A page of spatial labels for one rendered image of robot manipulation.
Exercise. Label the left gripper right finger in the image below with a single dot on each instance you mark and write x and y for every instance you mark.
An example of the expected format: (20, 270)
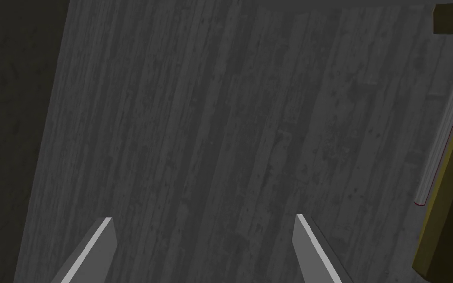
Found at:
(315, 259)

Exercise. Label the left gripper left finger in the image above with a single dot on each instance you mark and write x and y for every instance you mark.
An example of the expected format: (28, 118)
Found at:
(93, 255)

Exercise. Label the grey wooden table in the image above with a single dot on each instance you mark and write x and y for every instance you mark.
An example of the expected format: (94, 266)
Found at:
(210, 118)

